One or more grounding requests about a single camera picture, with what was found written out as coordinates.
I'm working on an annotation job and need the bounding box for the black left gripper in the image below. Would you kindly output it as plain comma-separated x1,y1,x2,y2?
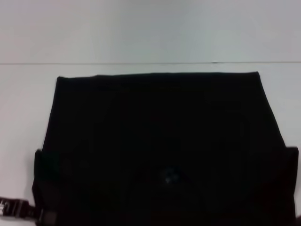
0,198,57,225

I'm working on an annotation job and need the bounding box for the black T-shirt with FREE print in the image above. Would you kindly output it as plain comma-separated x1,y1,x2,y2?
32,71,300,226

